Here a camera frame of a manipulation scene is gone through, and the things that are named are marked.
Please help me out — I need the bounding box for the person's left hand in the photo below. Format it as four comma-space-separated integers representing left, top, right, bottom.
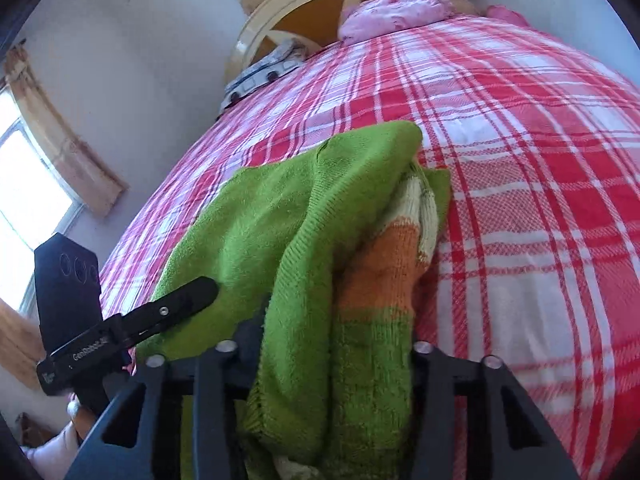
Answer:
67, 399, 99, 442

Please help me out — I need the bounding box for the grey white patterned pillow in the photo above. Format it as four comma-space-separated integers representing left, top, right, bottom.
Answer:
221, 39, 309, 109

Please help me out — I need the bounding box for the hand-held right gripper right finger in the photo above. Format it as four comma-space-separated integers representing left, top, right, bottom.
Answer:
409, 340, 582, 480

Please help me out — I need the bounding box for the red white plaid blanket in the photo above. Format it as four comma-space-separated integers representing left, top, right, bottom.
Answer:
99, 12, 640, 480

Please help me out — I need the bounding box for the bright window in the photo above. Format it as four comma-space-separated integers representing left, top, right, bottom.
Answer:
0, 85, 85, 313

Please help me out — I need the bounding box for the pink cloth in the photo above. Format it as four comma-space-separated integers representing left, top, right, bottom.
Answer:
486, 4, 532, 27

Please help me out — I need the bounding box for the cream wooden headboard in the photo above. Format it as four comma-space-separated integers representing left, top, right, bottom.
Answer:
224, 0, 478, 87

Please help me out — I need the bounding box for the green orange knitted sweater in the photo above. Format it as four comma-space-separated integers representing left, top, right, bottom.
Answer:
149, 120, 454, 480

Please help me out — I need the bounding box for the pink floral pillow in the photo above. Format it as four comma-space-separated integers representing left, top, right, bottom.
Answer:
337, 0, 454, 44

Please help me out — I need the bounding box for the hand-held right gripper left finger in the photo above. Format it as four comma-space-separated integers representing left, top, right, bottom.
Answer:
65, 317, 264, 480

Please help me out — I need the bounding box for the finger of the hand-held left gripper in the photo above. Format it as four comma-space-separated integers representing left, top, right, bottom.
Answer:
121, 276, 220, 347

